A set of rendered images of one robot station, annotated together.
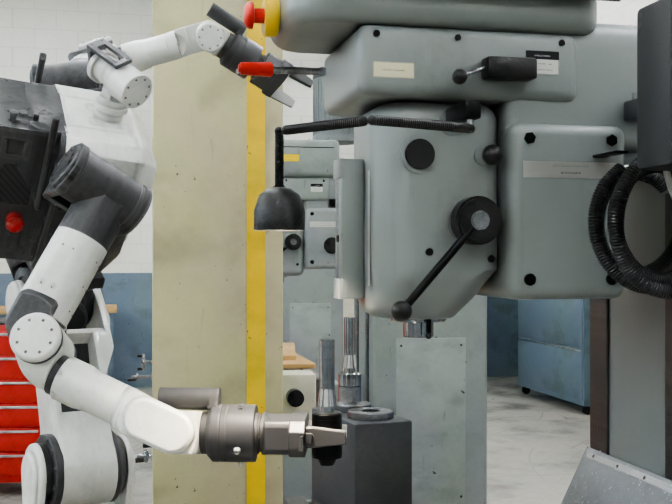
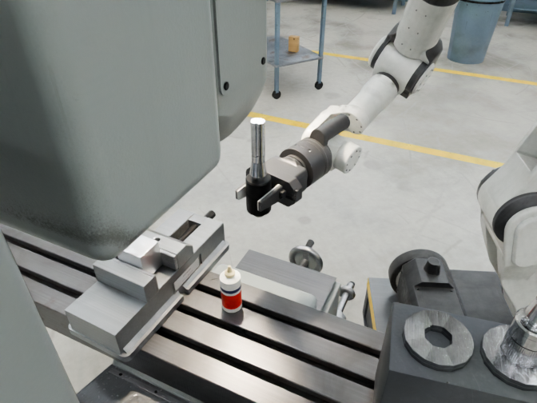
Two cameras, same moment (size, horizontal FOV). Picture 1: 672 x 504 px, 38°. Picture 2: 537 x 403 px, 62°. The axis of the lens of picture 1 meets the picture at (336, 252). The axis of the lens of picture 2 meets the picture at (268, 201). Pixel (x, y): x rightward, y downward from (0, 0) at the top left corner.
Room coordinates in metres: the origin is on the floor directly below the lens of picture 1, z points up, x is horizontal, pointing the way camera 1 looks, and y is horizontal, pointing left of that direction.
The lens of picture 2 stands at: (1.94, -0.50, 1.60)
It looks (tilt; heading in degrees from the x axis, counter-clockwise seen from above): 36 degrees down; 128
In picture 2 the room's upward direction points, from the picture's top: straight up
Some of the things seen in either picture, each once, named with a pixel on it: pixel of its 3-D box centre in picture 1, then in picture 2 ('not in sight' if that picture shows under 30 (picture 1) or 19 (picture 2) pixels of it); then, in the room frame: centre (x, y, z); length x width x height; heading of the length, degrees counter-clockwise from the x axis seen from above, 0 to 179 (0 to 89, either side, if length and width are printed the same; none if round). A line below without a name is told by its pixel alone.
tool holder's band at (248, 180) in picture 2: (326, 415); (258, 180); (1.51, 0.01, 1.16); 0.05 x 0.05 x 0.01
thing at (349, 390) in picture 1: (349, 390); (527, 340); (1.98, -0.03, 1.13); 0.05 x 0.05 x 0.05
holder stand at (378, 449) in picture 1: (359, 457); (459, 387); (1.93, -0.05, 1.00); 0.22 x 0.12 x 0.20; 23
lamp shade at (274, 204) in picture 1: (279, 208); not in sight; (1.37, 0.08, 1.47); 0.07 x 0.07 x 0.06
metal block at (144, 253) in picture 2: not in sight; (139, 256); (1.35, -0.16, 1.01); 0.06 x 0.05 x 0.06; 11
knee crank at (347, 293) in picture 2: not in sight; (343, 301); (1.52, 0.42, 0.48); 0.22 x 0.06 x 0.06; 103
